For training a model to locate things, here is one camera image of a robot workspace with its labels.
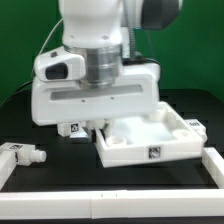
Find grey cable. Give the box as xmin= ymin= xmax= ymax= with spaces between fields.
xmin=31 ymin=18 xmax=64 ymax=81

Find white front fence bar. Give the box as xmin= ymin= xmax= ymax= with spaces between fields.
xmin=0 ymin=189 xmax=224 ymax=220

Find white left fence bar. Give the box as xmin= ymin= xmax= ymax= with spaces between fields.
xmin=0 ymin=151 xmax=16 ymax=190

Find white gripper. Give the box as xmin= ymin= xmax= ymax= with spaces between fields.
xmin=31 ymin=48 xmax=160 ymax=131

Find black cables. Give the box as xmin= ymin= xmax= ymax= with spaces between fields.
xmin=0 ymin=79 xmax=34 ymax=108

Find white square table top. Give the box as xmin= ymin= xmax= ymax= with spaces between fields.
xmin=95 ymin=102 xmax=205 ymax=167

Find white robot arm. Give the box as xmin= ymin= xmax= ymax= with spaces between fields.
xmin=31 ymin=0 xmax=183 ymax=126

